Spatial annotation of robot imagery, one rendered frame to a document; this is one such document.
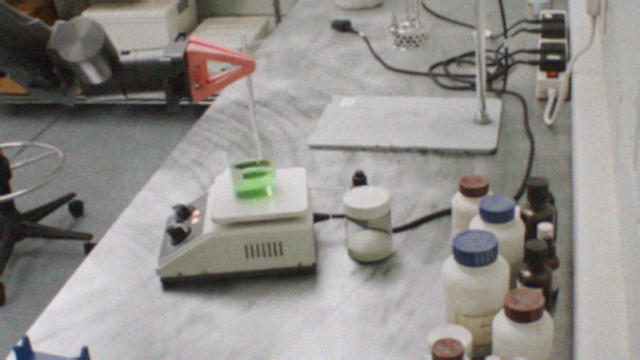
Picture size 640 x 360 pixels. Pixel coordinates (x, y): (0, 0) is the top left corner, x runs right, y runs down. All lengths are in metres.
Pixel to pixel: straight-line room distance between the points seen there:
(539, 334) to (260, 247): 0.39
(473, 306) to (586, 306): 0.12
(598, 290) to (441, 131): 0.62
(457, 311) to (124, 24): 2.67
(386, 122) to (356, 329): 0.55
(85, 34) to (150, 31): 2.43
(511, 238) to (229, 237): 0.34
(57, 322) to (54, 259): 1.68
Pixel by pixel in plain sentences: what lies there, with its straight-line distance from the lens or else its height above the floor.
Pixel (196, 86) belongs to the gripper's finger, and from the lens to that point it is 1.10.
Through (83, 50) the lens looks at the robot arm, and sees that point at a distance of 1.05.
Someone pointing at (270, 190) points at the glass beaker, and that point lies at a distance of 1.17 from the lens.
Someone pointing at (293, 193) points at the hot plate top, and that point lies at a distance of 1.18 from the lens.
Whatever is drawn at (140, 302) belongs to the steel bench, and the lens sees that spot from 1.18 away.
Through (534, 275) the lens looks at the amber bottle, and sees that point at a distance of 1.04.
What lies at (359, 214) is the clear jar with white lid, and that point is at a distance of 1.15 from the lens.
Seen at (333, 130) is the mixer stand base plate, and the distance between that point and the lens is 1.53.
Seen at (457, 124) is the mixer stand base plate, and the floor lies 0.76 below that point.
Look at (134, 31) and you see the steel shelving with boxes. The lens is 3.51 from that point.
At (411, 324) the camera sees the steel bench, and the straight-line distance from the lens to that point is 1.08.
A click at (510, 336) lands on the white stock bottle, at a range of 0.92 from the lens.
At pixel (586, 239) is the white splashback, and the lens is 1.03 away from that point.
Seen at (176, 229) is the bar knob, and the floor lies 0.81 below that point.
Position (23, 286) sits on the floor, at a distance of 2.76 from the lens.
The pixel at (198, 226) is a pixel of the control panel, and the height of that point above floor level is 0.81.
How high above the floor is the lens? 1.38
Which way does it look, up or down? 27 degrees down
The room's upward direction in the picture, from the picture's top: 5 degrees counter-clockwise
